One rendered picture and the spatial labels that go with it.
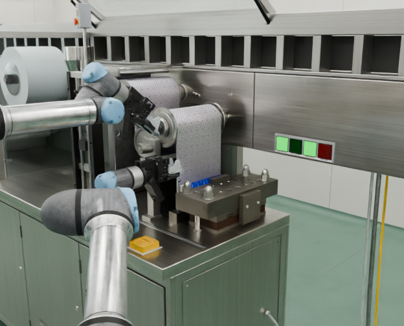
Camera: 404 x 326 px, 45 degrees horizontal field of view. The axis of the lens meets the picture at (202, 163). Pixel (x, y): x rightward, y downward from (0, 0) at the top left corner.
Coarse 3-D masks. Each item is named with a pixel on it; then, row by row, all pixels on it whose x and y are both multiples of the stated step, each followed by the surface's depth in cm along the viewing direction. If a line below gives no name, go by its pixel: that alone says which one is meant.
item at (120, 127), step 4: (124, 108) 162; (128, 108) 162; (128, 112) 163; (124, 116) 162; (128, 116) 163; (124, 120) 162; (128, 120) 163; (116, 124) 165; (120, 124) 163; (124, 124) 162; (128, 124) 163; (116, 128) 165; (120, 128) 163; (124, 128) 163; (128, 128) 164; (116, 132) 165; (120, 132) 163; (124, 132) 163; (116, 136) 165; (120, 136) 163; (124, 136) 163
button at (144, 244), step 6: (132, 240) 159; (138, 240) 159; (144, 240) 159; (150, 240) 159; (156, 240) 159; (132, 246) 157; (138, 246) 155; (144, 246) 154; (150, 246) 156; (156, 246) 158; (144, 252) 154
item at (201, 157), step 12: (180, 144) 176; (192, 144) 180; (204, 144) 185; (216, 144) 190; (180, 156) 177; (192, 156) 181; (204, 156) 186; (216, 156) 191; (192, 168) 182; (204, 168) 187; (216, 168) 192; (192, 180) 184
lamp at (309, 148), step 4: (304, 144) 173; (308, 144) 172; (312, 144) 171; (316, 144) 170; (304, 148) 174; (308, 148) 173; (312, 148) 171; (304, 152) 174; (308, 152) 173; (312, 152) 172; (312, 156) 172
